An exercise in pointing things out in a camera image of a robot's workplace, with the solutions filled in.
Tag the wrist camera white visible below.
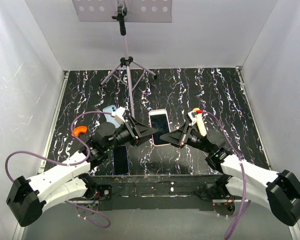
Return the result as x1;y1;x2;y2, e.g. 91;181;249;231
187;110;197;126
109;107;126;129

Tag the music stand with tripod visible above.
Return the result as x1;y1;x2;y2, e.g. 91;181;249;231
72;0;173;116

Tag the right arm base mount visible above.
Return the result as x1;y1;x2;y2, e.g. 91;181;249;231
191;182;243;200

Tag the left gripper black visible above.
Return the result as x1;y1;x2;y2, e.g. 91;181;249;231
104;116;157;153

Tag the black phone without case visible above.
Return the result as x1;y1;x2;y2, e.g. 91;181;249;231
113;145;129;175

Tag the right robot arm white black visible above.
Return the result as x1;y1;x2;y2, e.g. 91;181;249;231
160;123;300;226

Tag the aluminium front rail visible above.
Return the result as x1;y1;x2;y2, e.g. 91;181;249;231
12;181;300;240

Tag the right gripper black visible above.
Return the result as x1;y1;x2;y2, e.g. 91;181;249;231
159;121;213;154

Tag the purple cable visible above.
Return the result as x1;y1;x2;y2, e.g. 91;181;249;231
202;111;252;240
4;111;116;229

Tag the orange curved piece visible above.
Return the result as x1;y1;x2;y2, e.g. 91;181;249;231
71;126;88;138

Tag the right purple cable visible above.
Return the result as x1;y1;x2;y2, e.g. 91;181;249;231
202;111;252;240

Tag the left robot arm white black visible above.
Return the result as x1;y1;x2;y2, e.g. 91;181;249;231
6;116;156;227

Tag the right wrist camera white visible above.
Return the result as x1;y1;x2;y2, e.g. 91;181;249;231
187;110;197;126

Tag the cream toy microphone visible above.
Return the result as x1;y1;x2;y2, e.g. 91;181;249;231
193;108;207;137

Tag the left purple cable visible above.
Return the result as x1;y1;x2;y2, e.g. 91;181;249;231
4;111;116;229

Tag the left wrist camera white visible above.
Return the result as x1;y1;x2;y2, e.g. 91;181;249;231
109;107;126;129

